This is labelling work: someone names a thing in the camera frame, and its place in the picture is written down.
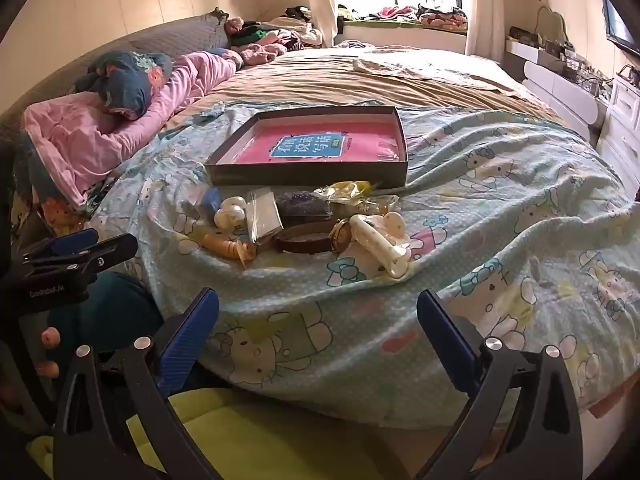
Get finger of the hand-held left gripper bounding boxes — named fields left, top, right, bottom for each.
left=20, top=228, right=99, bottom=266
left=30, top=233, right=139, bottom=281

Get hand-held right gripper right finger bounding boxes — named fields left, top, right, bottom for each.
left=417, top=289, right=583, bottom=480

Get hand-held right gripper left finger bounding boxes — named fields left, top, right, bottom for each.
left=52, top=287, right=221, bottom=480

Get beige spiral hair tie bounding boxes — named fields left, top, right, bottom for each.
left=202, top=232, right=257, bottom=261

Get white hair claw clip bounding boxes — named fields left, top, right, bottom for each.
left=349, top=212, right=412, bottom=280

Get small blue packet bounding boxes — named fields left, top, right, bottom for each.
left=192, top=187, right=224, bottom=224

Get brown wrist watch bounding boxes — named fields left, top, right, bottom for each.
left=272, top=219, right=354, bottom=256

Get clear bag of dark beads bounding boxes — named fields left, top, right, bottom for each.
left=275, top=190, right=334, bottom=226

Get dark cardboard box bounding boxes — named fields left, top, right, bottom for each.
left=204, top=106, right=409, bottom=187

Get person's left hand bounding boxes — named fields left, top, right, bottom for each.
left=38, top=327, right=62, bottom=378

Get dark teal cloth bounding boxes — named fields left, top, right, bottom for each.
left=47, top=272, right=167, bottom=357

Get pink quilt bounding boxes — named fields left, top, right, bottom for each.
left=22, top=50, right=246, bottom=208

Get cartoon cat printed blanket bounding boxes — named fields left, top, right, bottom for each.
left=87, top=100, right=640, bottom=418

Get bag of gold trinkets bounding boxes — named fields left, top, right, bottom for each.
left=357, top=194, right=401, bottom=217

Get empty clear plastic bag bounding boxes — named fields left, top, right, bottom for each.
left=245, top=187, right=284, bottom=244

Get blue floral pillow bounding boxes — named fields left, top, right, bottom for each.
left=75, top=50, right=174, bottom=122

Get pink book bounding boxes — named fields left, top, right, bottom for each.
left=220, top=121, right=403, bottom=166

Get grey quilted headboard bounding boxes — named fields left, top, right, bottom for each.
left=0, top=7, right=232, bottom=117

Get pale pink towel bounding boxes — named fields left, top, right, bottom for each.
left=352, top=56, right=532, bottom=95

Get white dressing table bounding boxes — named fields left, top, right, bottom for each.
left=504, top=36, right=612, bottom=147

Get tan bed sheet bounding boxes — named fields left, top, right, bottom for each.
left=165, top=46, right=566, bottom=131

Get pile of clothes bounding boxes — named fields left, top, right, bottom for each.
left=224, top=6, right=326, bottom=67

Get white drawer cabinet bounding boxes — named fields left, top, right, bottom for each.
left=596, top=74, right=640, bottom=182

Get white window bench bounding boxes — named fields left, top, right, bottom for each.
left=334, top=16, right=469, bottom=54

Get clothes on window bench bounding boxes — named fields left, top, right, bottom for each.
left=369, top=3, right=469, bottom=32

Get cloud shaped mirror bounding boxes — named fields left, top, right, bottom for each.
left=536, top=5, right=569, bottom=44

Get cream curtain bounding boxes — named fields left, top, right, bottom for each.
left=464, top=0, right=507, bottom=59
left=301, top=0, right=342, bottom=49

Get wall television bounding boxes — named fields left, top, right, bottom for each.
left=599, top=0, right=640, bottom=57

